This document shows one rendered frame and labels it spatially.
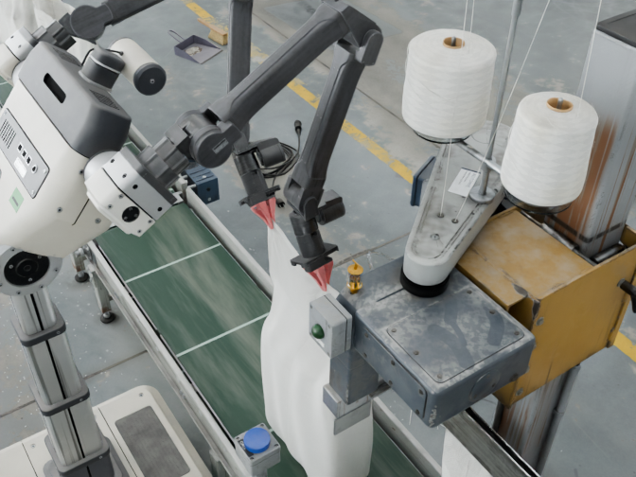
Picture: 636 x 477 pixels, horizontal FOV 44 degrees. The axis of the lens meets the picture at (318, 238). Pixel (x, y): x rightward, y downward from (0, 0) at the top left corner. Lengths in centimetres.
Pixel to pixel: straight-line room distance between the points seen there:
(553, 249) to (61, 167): 98
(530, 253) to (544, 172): 29
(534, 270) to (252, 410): 119
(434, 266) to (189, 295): 156
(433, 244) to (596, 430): 175
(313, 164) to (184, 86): 319
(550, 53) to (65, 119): 416
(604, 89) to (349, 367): 69
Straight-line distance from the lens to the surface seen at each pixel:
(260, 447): 181
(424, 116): 149
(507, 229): 163
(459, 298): 145
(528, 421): 204
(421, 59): 145
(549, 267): 156
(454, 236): 146
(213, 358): 261
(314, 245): 177
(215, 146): 148
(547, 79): 509
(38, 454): 264
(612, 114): 148
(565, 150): 131
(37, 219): 164
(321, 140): 165
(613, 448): 304
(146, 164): 147
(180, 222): 313
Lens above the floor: 234
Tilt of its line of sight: 40 degrees down
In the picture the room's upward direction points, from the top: 1 degrees clockwise
